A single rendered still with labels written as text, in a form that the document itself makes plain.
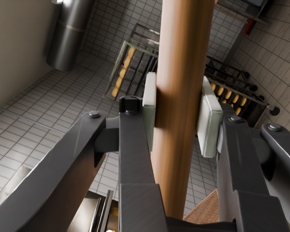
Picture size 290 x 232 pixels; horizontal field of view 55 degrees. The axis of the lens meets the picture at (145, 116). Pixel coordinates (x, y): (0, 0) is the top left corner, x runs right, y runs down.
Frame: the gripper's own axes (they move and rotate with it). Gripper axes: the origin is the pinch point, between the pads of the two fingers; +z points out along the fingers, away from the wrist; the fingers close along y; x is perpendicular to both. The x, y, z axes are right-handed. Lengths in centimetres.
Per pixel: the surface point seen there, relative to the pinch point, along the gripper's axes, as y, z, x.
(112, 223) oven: -28, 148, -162
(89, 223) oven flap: -39, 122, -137
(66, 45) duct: -102, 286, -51
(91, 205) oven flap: -42, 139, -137
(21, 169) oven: -96, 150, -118
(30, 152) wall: -99, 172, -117
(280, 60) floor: 146, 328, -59
